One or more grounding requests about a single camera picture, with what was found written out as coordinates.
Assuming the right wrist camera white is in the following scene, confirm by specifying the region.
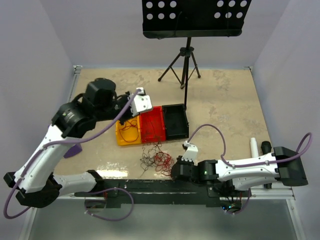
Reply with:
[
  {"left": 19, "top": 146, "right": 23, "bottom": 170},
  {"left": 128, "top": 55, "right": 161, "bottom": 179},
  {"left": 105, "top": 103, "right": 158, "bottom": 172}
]
[{"left": 181, "top": 140, "right": 198, "bottom": 162}]

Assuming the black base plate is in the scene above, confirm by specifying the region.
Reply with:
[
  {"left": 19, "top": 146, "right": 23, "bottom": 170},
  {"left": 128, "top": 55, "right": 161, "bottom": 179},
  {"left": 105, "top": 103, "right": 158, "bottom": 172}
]
[{"left": 74, "top": 177, "right": 253, "bottom": 208}]

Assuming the black music stand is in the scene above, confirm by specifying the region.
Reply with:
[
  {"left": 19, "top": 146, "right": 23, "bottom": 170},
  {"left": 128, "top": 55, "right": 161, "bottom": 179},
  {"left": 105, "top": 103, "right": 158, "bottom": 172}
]
[{"left": 141, "top": 0, "right": 252, "bottom": 100}]

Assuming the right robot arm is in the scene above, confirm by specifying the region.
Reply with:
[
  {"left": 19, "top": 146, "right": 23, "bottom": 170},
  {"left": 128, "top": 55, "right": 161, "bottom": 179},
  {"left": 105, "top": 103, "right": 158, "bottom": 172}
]
[{"left": 170, "top": 146, "right": 308, "bottom": 197}]

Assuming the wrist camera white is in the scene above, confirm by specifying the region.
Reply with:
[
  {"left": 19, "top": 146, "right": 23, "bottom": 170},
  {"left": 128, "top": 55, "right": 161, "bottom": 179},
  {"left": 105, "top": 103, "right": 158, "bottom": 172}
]
[
  {"left": 181, "top": 140, "right": 198, "bottom": 162},
  {"left": 130, "top": 87, "right": 153, "bottom": 117}
]

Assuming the red plastic bin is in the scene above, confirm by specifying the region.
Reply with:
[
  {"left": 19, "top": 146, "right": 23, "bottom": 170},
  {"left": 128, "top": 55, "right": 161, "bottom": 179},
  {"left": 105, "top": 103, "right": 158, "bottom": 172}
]
[{"left": 139, "top": 106, "right": 166, "bottom": 144}]

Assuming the black cylinder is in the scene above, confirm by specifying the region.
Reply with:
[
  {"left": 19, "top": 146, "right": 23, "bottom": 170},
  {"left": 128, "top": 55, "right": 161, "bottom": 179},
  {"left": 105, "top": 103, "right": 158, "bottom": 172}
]
[{"left": 260, "top": 141, "right": 272, "bottom": 155}]

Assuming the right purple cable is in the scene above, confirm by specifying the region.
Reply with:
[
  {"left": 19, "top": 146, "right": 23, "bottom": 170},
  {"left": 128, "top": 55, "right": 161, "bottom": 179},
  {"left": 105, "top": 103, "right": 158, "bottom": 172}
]
[{"left": 187, "top": 124, "right": 313, "bottom": 215}]

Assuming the white cylinder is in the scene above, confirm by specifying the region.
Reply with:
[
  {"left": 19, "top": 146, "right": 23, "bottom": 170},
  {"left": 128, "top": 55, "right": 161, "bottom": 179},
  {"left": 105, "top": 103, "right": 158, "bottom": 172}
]
[{"left": 250, "top": 137, "right": 259, "bottom": 158}]

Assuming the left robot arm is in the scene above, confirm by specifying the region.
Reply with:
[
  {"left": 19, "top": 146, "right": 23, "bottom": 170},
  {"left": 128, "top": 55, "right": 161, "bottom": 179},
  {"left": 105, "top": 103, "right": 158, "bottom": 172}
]
[{"left": 3, "top": 78, "right": 141, "bottom": 209}]

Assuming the black plastic bin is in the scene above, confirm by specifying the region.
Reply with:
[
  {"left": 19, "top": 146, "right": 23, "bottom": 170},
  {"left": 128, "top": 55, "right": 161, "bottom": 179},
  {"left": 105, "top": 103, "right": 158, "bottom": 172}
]
[{"left": 161, "top": 103, "right": 189, "bottom": 141}]

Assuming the purple cable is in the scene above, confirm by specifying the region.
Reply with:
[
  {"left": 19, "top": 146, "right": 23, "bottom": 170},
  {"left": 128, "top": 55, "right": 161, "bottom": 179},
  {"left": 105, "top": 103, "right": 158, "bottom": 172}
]
[
  {"left": 3, "top": 89, "right": 135, "bottom": 221},
  {"left": 187, "top": 124, "right": 313, "bottom": 215}
]

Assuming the purple holder block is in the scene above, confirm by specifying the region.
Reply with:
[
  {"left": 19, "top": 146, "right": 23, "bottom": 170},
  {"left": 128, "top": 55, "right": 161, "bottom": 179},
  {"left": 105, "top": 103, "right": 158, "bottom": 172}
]
[{"left": 63, "top": 144, "right": 83, "bottom": 159}]

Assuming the dark red wire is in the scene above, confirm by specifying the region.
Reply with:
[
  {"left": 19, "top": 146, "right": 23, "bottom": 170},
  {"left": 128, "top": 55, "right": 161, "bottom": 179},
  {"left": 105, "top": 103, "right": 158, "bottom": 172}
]
[{"left": 118, "top": 119, "right": 140, "bottom": 144}]

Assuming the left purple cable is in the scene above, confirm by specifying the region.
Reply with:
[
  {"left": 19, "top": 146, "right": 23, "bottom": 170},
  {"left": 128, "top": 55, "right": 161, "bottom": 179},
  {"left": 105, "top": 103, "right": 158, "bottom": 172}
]
[{"left": 3, "top": 89, "right": 135, "bottom": 221}]

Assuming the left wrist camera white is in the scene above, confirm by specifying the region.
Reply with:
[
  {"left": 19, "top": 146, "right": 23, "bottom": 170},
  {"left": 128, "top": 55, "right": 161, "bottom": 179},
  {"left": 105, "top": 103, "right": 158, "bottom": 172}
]
[{"left": 130, "top": 87, "right": 153, "bottom": 117}]

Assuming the yellow plastic bin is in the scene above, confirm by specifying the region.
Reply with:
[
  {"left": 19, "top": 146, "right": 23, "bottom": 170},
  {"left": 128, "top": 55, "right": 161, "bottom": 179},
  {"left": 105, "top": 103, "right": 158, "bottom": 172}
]
[{"left": 115, "top": 116, "right": 142, "bottom": 147}]

